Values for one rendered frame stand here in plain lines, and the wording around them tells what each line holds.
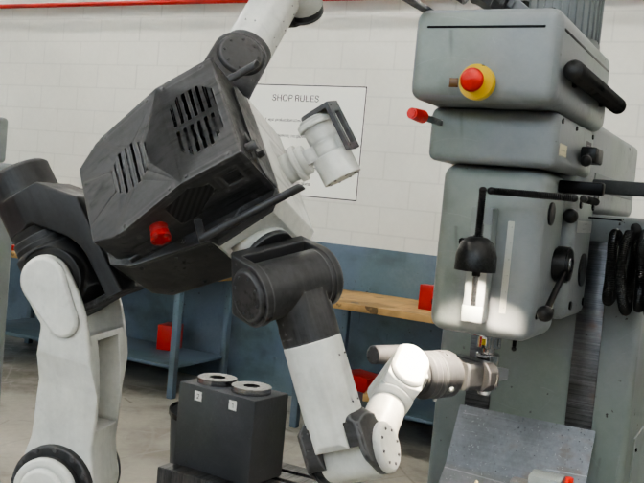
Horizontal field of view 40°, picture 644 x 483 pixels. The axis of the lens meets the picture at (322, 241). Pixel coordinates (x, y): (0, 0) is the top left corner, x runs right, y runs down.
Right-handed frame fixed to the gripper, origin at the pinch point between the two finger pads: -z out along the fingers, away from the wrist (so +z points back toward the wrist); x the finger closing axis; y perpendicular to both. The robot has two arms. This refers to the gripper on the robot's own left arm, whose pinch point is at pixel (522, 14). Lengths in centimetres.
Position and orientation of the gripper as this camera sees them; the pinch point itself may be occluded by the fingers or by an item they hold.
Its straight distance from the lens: 178.4
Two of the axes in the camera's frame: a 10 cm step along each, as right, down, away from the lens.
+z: -7.9, -5.9, 1.8
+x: -2.5, 0.3, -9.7
